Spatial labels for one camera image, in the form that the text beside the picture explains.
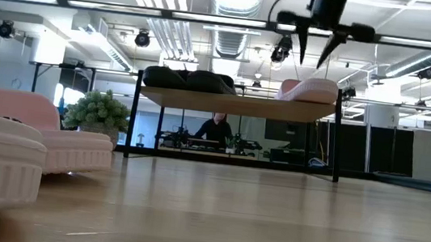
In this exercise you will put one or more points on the small background plant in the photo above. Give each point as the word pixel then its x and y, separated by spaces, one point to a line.
pixel 230 146

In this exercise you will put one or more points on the green potted succulent plant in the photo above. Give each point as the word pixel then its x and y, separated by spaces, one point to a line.
pixel 96 109

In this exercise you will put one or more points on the black office partition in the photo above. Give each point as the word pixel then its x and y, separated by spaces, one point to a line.
pixel 379 150

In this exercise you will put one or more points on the black frame wooden shelf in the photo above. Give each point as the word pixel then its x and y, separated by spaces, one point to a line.
pixel 237 104

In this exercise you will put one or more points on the black ceiling spotlight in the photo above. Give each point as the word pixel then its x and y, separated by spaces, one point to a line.
pixel 142 39
pixel 5 29
pixel 349 92
pixel 426 73

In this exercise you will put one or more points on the black background robot arm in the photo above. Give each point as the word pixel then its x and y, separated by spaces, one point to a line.
pixel 177 137
pixel 247 145

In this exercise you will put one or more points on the person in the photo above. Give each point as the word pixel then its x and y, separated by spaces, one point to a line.
pixel 214 131

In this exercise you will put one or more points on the silver ventilation duct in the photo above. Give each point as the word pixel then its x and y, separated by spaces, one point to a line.
pixel 230 43

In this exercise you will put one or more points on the black aluminium rig frame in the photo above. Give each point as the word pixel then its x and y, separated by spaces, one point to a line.
pixel 166 14

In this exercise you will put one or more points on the black background cabinet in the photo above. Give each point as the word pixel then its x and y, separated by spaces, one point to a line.
pixel 289 156

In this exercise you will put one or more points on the black background rig frame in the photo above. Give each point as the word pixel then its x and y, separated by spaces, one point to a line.
pixel 92 80

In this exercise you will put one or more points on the black rubber slide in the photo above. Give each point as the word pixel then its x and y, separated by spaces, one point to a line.
pixel 209 83
pixel 163 77

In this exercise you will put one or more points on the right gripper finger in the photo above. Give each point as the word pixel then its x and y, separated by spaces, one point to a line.
pixel 303 39
pixel 336 43

